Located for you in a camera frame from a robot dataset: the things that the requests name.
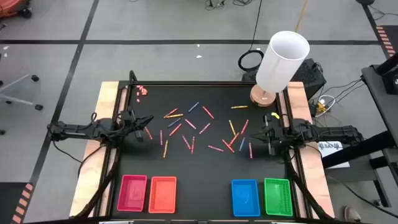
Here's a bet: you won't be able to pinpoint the white shade wooden table lamp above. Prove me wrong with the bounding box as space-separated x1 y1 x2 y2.
249 30 311 108

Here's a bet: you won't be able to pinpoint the white cable with yellow plug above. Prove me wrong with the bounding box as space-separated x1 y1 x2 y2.
310 94 337 118

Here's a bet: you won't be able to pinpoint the orange plastic bin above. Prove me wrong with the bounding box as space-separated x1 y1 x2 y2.
148 175 177 214

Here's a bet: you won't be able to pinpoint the pink plastic bin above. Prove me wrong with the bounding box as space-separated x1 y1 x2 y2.
116 174 148 213

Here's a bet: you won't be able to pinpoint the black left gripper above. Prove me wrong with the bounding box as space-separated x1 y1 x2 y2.
119 107 155 144

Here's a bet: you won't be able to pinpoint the tangled black floor cables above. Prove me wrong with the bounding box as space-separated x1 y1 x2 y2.
203 0 254 11

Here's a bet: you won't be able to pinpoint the black computer case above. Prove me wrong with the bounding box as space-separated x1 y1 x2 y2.
241 58 328 101

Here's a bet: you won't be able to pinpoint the white printed paper sheet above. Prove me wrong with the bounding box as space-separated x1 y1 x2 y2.
317 140 351 170

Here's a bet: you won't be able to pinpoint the green plastic bin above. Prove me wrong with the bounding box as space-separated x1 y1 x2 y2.
263 177 294 217

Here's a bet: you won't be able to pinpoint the light wooden side board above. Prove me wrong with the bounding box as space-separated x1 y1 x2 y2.
68 81 129 218
277 81 336 219

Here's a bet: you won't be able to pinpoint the person's shoe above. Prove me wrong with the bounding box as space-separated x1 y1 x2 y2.
343 205 363 223

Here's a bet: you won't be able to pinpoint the orange wheeled base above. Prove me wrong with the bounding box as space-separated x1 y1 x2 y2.
0 0 34 19

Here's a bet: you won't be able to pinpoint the grey office chair base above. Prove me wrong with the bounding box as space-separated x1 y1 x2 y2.
0 52 44 136

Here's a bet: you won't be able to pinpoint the blue plastic bin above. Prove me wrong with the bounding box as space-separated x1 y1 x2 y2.
231 179 261 218

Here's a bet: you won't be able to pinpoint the black neighbouring workstation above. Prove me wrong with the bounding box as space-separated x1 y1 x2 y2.
321 52 398 208

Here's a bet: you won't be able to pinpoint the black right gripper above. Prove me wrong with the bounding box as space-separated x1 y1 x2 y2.
249 113 292 157

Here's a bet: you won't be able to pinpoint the yellow floor cable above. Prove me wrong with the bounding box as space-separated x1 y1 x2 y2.
294 0 310 34

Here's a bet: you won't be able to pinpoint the black coiled cable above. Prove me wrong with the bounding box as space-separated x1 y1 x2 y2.
237 0 266 73

